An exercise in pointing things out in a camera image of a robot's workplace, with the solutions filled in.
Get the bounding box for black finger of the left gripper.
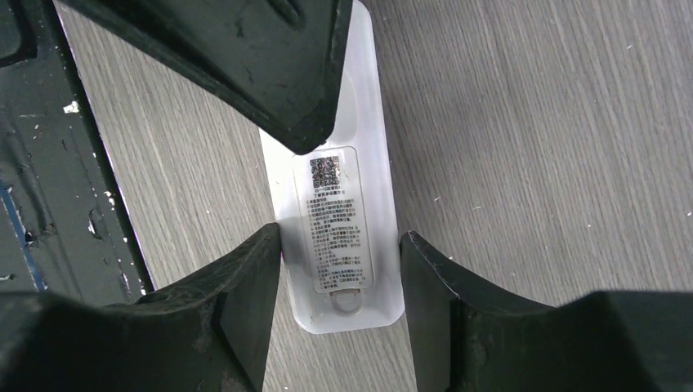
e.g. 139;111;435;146
70;0;353;155

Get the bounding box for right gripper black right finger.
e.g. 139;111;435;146
400;231;692;391

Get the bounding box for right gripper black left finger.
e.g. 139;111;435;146
1;223;281;391

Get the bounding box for white remote control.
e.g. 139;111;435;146
261;2;405;334

